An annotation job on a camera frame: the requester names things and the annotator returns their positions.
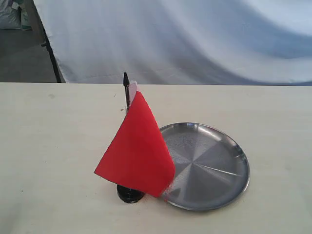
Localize white backdrop curtain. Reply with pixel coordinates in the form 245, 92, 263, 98
35, 0, 312, 85

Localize round stainless steel plate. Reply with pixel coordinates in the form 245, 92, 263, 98
160, 122, 250, 212

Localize red flag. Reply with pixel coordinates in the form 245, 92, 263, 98
94, 74, 175, 197

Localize white sacks in background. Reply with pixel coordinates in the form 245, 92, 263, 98
0, 0, 32, 31

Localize black backdrop stand pole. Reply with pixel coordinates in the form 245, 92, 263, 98
41, 24, 62, 83

